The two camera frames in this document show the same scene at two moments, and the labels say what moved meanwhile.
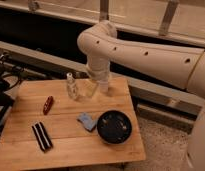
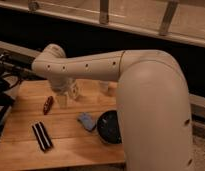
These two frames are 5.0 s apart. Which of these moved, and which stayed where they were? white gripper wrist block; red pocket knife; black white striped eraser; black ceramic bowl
Moved: white gripper wrist block
Stayed: red pocket knife; black ceramic bowl; black white striped eraser
